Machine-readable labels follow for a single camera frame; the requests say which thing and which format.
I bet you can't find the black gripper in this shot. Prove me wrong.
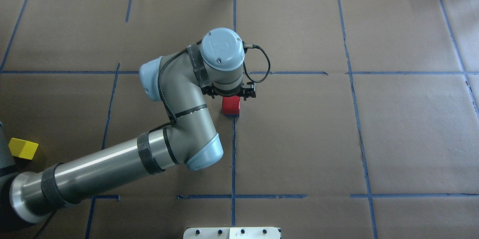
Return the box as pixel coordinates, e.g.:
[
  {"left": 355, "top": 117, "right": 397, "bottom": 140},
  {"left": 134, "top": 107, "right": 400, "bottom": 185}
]
[{"left": 202, "top": 82, "right": 256, "bottom": 100}]

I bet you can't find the red wooden block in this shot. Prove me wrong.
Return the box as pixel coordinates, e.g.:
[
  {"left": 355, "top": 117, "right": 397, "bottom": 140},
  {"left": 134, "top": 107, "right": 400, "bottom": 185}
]
[{"left": 221, "top": 96, "right": 241, "bottom": 117}]

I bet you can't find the yellow wooden block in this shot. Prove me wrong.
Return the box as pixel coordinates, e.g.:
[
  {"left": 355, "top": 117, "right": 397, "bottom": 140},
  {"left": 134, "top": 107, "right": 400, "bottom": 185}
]
[{"left": 8, "top": 138, "right": 39, "bottom": 160}]

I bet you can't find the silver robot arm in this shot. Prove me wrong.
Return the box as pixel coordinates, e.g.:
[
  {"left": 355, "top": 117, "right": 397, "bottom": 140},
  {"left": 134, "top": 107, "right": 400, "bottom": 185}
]
[{"left": 1, "top": 28, "right": 262, "bottom": 233}]

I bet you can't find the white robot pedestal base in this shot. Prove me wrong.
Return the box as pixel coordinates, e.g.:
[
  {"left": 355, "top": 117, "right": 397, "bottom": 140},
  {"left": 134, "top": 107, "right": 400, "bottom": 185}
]
[{"left": 183, "top": 227, "right": 282, "bottom": 239}]

